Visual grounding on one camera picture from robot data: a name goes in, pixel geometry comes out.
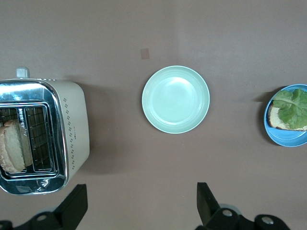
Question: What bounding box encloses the light green round plate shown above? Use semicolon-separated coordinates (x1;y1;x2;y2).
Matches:
141;65;211;135

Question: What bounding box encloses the green lettuce leaf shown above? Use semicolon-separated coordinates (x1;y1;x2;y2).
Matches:
272;88;307;130

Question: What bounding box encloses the toasted bread slice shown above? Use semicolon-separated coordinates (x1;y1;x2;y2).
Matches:
0;119;33;174
267;103;307;132

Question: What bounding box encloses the beige chrome toaster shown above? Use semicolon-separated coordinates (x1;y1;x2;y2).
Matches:
0;67;91;196

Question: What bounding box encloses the blue round plate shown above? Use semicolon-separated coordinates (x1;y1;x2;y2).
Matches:
263;83;307;148

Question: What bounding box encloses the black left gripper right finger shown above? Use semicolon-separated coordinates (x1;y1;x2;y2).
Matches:
196;182;241;230

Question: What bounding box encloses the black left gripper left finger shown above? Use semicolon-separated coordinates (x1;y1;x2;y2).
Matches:
18;184;88;230

